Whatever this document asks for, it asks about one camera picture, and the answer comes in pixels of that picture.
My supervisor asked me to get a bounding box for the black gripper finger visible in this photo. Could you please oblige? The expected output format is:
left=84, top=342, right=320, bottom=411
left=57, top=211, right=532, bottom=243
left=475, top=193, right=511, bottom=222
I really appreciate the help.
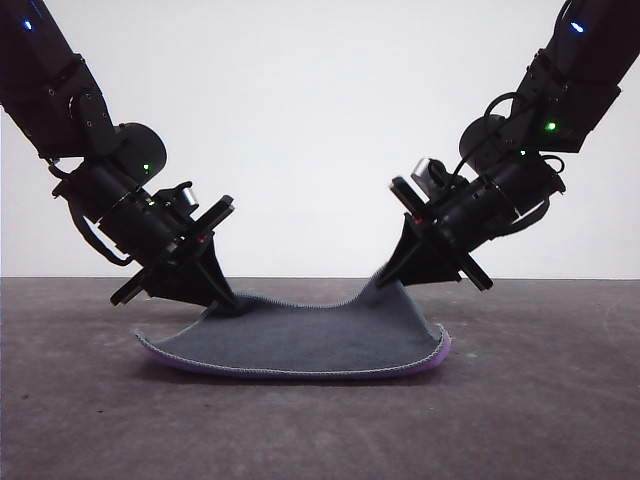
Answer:
left=194, top=233, right=242, bottom=310
left=146, top=251, right=235, bottom=315
left=378, top=244, right=463, bottom=288
left=376, top=212, right=437, bottom=287

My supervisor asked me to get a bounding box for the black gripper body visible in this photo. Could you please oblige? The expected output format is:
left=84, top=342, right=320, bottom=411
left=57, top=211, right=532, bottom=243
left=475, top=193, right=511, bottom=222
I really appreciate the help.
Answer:
left=96, top=188, right=237, bottom=307
left=388, top=173, right=495, bottom=293

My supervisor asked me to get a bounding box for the purple towel with grey hem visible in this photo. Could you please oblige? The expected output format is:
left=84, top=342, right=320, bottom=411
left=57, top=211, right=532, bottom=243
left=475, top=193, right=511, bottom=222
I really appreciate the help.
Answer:
left=130, top=277, right=454, bottom=384

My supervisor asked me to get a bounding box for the grey table cloth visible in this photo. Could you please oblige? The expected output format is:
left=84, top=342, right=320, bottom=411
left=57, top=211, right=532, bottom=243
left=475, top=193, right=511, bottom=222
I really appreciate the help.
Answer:
left=0, top=276, right=640, bottom=480

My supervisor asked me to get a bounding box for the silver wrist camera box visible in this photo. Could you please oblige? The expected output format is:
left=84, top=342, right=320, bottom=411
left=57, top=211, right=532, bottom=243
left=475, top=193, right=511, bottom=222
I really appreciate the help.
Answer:
left=171, top=181, right=202, bottom=214
left=409, top=157, right=449, bottom=194

